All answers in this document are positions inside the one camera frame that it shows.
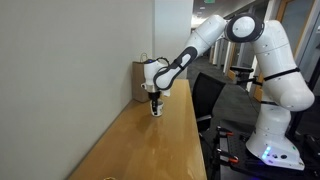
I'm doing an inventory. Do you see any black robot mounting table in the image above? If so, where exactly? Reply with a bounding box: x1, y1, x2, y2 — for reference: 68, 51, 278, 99
213, 119, 320, 180

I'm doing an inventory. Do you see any black swivel chair armrest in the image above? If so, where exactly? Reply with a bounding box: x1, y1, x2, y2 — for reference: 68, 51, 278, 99
229, 65, 263, 93

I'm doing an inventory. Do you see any black office chair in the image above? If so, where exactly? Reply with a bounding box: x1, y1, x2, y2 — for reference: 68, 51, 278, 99
191, 72, 226, 134

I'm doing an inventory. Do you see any wide wooden door frame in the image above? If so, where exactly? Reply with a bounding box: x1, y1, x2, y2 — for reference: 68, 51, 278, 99
252, 73, 268, 103

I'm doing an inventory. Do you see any orange black clamp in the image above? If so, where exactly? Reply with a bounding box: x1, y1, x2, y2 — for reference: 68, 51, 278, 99
216, 125, 235, 138
216, 148, 240, 164

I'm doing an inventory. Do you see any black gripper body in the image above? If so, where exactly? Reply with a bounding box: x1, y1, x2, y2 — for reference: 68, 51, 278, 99
147, 90, 162, 102

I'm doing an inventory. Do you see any narrow wooden door frame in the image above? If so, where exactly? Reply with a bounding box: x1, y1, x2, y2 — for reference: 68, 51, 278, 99
227, 41, 236, 81

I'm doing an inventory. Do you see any brown paper bag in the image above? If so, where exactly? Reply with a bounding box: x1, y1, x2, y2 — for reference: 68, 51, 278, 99
132, 52, 158, 103

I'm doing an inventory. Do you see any white printed mug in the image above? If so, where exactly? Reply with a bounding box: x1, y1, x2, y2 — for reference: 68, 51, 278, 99
149, 99, 165, 118

